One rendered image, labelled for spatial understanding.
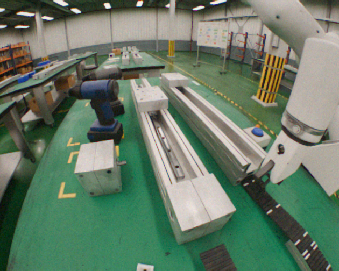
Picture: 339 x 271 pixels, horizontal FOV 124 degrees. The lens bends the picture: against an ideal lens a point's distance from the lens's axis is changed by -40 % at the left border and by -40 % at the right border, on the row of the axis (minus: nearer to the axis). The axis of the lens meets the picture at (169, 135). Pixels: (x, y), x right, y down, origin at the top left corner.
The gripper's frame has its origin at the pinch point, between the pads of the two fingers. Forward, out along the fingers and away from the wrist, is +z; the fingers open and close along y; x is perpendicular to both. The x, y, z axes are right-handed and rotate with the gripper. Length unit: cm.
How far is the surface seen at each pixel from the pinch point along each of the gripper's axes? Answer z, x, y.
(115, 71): -15, 56, -31
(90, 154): -4.1, 18.4, -39.0
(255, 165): 1.0, 6.8, 2.1
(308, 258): 2.2, -20.0, -1.6
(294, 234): 2.2, -13.7, -1.0
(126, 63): 2, 207, -21
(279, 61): -17, 186, 265
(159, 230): 5.4, 1.0, -26.9
